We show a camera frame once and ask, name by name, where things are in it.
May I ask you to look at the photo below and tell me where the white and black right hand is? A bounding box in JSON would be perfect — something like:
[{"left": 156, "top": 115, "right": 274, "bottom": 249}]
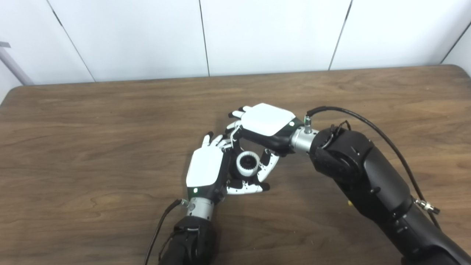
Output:
[{"left": 225, "top": 103, "right": 305, "bottom": 183}]

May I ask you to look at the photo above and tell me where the white and black left hand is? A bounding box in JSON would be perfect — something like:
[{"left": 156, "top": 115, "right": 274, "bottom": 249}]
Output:
[{"left": 186, "top": 132, "right": 271, "bottom": 203}]

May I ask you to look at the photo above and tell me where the white ring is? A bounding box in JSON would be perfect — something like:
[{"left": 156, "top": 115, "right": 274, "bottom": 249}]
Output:
[{"left": 235, "top": 151, "right": 261, "bottom": 177}]

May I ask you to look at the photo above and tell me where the round black part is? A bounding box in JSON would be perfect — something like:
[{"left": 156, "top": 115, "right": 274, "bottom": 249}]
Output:
[{"left": 230, "top": 147, "right": 265, "bottom": 183}]

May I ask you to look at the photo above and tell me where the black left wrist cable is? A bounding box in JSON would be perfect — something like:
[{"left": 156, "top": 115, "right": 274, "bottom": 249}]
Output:
[{"left": 144, "top": 199, "right": 188, "bottom": 265}]

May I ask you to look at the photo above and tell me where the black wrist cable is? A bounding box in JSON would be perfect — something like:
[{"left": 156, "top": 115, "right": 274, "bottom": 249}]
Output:
[
  {"left": 144, "top": 199, "right": 188, "bottom": 265},
  {"left": 304, "top": 106, "right": 441, "bottom": 229}
]

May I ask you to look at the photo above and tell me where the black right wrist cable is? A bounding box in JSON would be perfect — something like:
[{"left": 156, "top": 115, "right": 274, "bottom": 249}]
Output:
[{"left": 304, "top": 106, "right": 441, "bottom": 229}]

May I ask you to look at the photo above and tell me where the grey wall pole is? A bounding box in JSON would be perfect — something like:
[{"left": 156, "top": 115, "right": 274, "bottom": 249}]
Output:
[{"left": 0, "top": 41, "right": 34, "bottom": 86}]

